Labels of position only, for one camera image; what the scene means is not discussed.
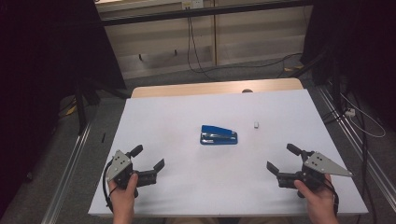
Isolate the blue stapler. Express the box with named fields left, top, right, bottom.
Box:
left=199, top=124, right=239, bottom=146

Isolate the aluminium floor rail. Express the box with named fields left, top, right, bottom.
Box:
left=40, top=121, right=93, bottom=224
left=317, top=86, right=396, bottom=204

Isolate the black curtain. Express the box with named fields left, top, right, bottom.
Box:
left=0, top=0, right=127, bottom=218
left=301, top=0, right=396, bottom=132

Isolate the person's left hand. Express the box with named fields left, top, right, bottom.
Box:
left=108, top=173, right=139, bottom=216

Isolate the white cable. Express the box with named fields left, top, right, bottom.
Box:
left=339, top=92, right=387, bottom=139

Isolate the black cable bundle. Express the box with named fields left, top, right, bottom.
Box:
left=321, top=83, right=378, bottom=224

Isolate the black horizontal bar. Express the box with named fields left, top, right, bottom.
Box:
left=100, top=0, right=314, bottom=27

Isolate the white wall socket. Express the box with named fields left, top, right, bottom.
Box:
left=181, top=0, right=205, bottom=9

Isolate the black hanging cable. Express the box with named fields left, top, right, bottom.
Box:
left=186, top=7, right=219, bottom=80

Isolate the person's right hand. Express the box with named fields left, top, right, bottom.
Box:
left=293, top=173, right=339, bottom=217

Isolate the wooden table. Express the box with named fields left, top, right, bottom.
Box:
left=131, top=77, right=304, bottom=99

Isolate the black stand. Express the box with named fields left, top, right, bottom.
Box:
left=73, top=77, right=133, bottom=136

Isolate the yellow floor tape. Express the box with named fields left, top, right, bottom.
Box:
left=283, top=64, right=304, bottom=73
left=64, top=104, right=78, bottom=118

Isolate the black floor cable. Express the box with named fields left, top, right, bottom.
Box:
left=214, top=51, right=304, bottom=78

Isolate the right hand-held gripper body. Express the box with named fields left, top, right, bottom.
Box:
left=276, top=150, right=354, bottom=199

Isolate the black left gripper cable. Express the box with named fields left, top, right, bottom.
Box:
left=102, top=160, right=120, bottom=214

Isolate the white table cover sheet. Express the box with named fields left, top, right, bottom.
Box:
left=88, top=89, right=369, bottom=217

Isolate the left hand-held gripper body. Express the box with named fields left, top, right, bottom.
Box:
left=106, top=149, right=158, bottom=190

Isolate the beige wooden cabinet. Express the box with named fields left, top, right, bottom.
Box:
left=94, top=0, right=314, bottom=80

